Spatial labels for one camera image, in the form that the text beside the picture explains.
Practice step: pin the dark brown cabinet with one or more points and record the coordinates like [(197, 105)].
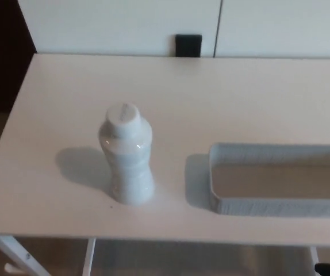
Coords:
[(1, 51)]

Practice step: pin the white plastic bottle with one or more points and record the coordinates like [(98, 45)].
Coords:
[(129, 161)]

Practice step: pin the white desk leg frame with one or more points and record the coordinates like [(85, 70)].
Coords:
[(315, 261), (18, 254)]

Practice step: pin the grey perforated rectangular container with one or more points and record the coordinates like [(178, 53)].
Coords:
[(268, 207)]

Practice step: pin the black square wall fixture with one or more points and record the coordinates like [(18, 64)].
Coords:
[(188, 46)]

